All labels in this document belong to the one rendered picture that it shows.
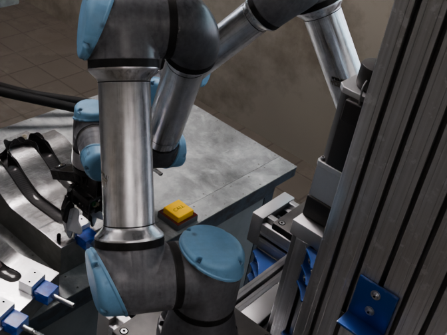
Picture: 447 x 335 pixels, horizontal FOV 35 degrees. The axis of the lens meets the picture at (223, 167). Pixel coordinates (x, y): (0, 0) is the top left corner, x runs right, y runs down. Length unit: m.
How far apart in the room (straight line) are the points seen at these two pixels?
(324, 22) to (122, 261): 0.72
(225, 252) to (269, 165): 1.10
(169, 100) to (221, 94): 2.74
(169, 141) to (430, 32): 0.62
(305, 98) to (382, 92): 2.64
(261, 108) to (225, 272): 2.76
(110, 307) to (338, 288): 0.39
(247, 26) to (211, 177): 0.78
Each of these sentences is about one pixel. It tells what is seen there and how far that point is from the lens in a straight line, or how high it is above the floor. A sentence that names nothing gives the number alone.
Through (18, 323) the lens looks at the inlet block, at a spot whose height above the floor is 0.87.
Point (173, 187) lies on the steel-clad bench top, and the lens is 2.10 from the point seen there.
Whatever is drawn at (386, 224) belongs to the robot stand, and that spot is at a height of 1.39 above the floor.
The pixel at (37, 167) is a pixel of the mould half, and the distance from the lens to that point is 1.95.
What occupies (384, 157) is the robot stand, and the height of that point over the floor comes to 1.50.
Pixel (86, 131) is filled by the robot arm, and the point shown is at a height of 1.23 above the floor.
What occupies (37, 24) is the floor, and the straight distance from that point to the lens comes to 4.92.
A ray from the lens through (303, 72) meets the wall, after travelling 3.66.
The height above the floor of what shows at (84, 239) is 0.90.
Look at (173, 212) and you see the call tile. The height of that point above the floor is 0.84.
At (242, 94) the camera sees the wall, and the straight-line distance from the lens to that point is 3.95.
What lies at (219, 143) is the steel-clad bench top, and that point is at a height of 0.80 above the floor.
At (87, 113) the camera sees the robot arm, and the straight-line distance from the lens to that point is 1.52.
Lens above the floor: 2.05
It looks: 34 degrees down
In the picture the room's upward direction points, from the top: 11 degrees clockwise
